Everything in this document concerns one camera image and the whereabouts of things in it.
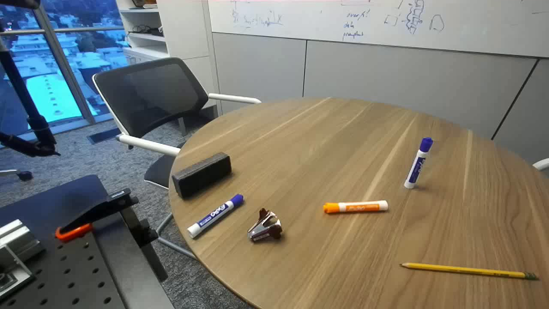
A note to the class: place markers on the blue capped white marker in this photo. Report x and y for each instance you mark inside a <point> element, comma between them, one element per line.
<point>214,215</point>
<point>418,163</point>

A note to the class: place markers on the orange capped white marker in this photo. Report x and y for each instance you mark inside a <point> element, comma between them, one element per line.
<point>356,207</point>

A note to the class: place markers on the dark red staple remover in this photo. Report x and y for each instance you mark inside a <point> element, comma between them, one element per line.
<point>266,227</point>

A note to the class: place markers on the black whiteboard eraser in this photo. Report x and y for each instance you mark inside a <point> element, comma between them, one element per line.
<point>200,174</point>

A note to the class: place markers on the black mesh office chair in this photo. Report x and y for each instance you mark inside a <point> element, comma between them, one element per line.
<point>148,96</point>

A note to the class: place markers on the whiteboard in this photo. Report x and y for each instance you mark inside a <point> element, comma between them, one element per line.
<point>386,21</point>

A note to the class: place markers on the white shelf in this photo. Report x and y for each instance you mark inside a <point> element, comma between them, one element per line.
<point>143,30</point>

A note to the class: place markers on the yellow pencil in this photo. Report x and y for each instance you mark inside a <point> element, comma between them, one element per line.
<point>467,270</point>

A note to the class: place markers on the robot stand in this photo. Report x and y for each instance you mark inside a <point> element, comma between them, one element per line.
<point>77,266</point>

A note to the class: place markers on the window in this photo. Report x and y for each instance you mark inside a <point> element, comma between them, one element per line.
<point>47,64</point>

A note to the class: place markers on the white chair armrest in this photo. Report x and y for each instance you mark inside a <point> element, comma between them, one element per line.
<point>541,164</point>

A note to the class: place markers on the silver metal bracket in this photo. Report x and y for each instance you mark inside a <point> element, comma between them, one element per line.
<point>13,253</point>

